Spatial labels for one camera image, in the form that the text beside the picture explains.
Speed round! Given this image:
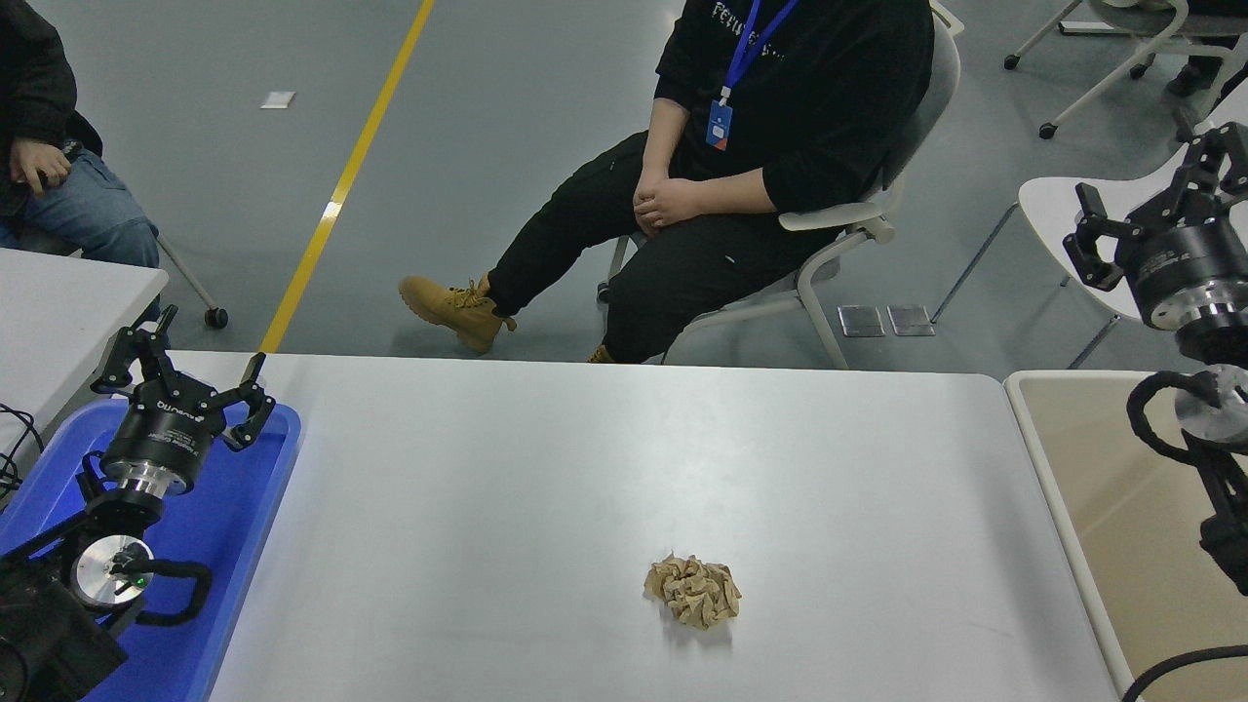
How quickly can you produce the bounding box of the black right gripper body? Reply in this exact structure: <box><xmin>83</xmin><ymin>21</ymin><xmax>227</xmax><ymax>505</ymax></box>
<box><xmin>1114</xmin><ymin>217</ymin><xmax>1248</xmax><ymax>306</ymax></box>

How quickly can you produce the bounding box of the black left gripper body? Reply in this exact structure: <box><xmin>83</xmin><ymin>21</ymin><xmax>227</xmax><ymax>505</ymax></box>
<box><xmin>103</xmin><ymin>380</ymin><xmax>227</xmax><ymax>486</ymax></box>

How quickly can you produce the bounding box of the tan paper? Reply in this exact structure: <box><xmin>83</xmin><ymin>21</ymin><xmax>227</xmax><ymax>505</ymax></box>
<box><xmin>643</xmin><ymin>554</ymin><xmax>743</xmax><ymax>631</ymax></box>

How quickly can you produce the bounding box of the person's right hand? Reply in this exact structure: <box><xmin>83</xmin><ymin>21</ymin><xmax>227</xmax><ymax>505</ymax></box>
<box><xmin>632</xmin><ymin>168</ymin><xmax>676</xmax><ymax>238</ymax></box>
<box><xmin>10</xmin><ymin>137</ymin><xmax>72</xmax><ymax>197</ymax></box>

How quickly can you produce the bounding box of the person's left hand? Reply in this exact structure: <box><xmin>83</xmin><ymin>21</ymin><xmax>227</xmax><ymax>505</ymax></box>
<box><xmin>651</xmin><ymin>178</ymin><xmax>710</xmax><ymax>233</ymax></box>

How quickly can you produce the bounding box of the white shell chair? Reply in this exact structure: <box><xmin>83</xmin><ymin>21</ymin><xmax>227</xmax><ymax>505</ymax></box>
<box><xmin>931</xmin><ymin>102</ymin><xmax>1248</xmax><ymax>370</ymax></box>

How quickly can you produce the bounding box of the chair with caster legs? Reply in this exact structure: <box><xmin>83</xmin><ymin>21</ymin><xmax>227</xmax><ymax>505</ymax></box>
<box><xmin>156</xmin><ymin>234</ymin><xmax>230</xmax><ymax>330</ymax></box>

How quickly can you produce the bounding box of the white side table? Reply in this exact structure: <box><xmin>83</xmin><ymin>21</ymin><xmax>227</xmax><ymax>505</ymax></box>
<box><xmin>0</xmin><ymin>247</ymin><xmax>171</xmax><ymax>467</ymax></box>

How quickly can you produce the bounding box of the person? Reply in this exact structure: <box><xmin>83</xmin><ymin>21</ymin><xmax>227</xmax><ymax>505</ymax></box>
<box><xmin>0</xmin><ymin>0</ymin><xmax>162</xmax><ymax>269</ymax></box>
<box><xmin>398</xmin><ymin>0</ymin><xmax>935</xmax><ymax>365</ymax></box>
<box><xmin>1166</xmin><ymin>0</ymin><xmax>1248</xmax><ymax>98</ymax></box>

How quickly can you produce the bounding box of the blue plastic tray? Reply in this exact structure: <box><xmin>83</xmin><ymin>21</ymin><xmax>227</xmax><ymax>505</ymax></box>
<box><xmin>0</xmin><ymin>398</ymin><xmax>303</xmax><ymax>702</ymax></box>

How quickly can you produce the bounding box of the white-framed rolling chair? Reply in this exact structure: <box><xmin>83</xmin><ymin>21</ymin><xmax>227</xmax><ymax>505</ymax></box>
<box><xmin>1004</xmin><ymin>0</ymin><xmax>1248</xmax><ymax>142</ymax></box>

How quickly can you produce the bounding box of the grey padded office chair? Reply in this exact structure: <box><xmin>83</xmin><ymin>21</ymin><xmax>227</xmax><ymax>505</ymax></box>
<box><xmin>597</xmin><ymin>0</ymin><xmax>966</xmax><ymax>371</ymax></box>

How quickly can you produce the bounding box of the large pale bin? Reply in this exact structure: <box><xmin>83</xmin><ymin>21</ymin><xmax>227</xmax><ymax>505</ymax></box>
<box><xmin>1004</xmin><ymin>369</ymin><xmax>1248</xmax><ymax>702</ymax></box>

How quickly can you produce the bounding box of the thin black cable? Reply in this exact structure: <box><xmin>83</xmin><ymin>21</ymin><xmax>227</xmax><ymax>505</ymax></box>
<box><xmin>0</xmin><ymin>403</ymin><xmax>46</xmax><ymax>503</ymax></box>

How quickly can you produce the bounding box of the blue lanyard with badge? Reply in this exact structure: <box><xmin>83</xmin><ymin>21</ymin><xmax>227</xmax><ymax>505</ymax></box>
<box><xmin>704</xmin><ymin>0</ymin><xmax>800</xmax><ymax>153</ymax></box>

